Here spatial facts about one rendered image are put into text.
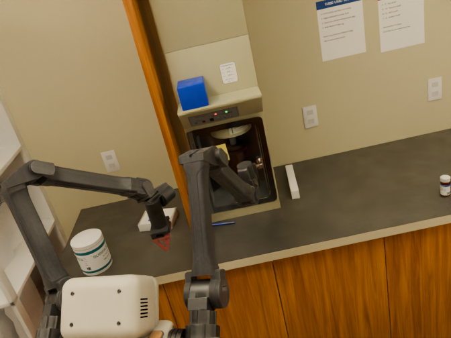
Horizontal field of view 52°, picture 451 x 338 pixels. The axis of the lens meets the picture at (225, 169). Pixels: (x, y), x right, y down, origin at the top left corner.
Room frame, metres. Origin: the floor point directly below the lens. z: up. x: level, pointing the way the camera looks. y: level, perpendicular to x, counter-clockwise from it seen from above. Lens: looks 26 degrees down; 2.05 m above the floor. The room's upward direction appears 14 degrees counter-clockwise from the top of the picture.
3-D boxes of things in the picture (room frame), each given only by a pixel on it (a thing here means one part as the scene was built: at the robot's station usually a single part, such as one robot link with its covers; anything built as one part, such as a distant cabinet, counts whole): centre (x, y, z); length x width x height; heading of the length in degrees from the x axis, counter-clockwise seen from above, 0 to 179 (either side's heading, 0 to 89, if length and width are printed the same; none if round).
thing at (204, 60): (1.88, -0.04, 1.32); 0.32 x 0.25 x 0.77; 88
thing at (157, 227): (1.43, 0.28, 1.21); 0.10 x 0.07 x 0.07; 178
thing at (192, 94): (1.70, 0.05, 1.55); 0.10 x 0.10 x 0.09; 88
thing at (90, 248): (1.64, 0.62, 1.01); 0.13 x 0.13 x 0.15
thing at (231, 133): (1.74, -0.04, 1.19); 0.30 x 0.01 x 0.40; 86
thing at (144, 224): (1.86, 0.36, 0.96); 0.16 x 0.12 x 0.04; 76
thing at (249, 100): (1.69, -0.04, 1.46); 0.32 x 0.11 x 0.10; 88
